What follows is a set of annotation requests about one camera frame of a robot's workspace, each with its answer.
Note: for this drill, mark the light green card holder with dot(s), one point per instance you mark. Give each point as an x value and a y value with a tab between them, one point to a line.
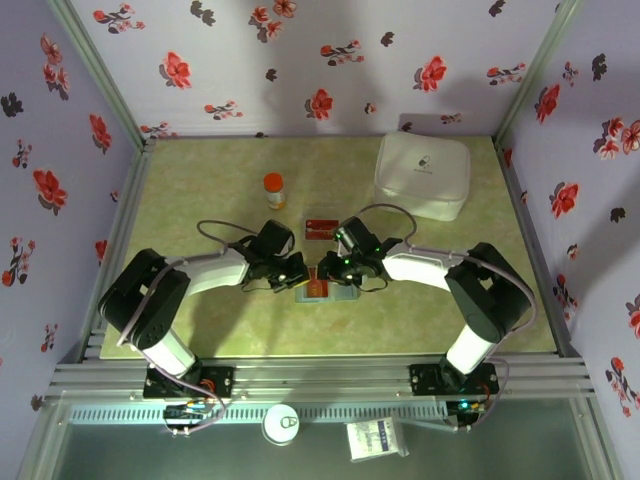
345	295

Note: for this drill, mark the red card yellow logo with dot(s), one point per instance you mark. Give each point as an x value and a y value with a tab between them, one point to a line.
316	289

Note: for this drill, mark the red credit card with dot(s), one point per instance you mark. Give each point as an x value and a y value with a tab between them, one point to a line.
322	230

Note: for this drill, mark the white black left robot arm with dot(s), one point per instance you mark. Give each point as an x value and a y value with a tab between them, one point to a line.
210	272

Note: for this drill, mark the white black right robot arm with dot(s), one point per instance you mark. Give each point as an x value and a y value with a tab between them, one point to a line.
420	270

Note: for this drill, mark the orange capped pill bottle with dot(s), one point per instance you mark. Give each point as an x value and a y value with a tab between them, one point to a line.
274	192

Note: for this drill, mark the white medicine bag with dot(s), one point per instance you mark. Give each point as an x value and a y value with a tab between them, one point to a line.
422	175

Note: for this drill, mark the white round lid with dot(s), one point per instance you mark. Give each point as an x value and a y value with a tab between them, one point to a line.
281	424

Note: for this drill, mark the small circuit board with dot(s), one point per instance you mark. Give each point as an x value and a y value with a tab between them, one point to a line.
465	407
187	412

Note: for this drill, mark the white printed packet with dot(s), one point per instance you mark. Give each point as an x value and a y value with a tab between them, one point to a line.
375	440

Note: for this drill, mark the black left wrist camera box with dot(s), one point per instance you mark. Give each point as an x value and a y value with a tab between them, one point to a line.
275	237

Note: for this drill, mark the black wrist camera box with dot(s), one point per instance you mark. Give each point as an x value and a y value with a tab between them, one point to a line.
275	237
355	232

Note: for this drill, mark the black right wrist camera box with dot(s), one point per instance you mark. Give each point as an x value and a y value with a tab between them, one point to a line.
355	232

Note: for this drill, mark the aluminium front rail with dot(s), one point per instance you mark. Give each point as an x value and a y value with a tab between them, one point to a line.
320	380

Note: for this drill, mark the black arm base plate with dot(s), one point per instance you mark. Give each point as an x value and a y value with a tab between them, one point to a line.
425	380
215	382

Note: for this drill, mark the aluminium side rail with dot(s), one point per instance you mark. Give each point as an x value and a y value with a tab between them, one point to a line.
120	225
529	225

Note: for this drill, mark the aluminium frame post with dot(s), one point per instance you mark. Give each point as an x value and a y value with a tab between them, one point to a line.
102	75
535	75

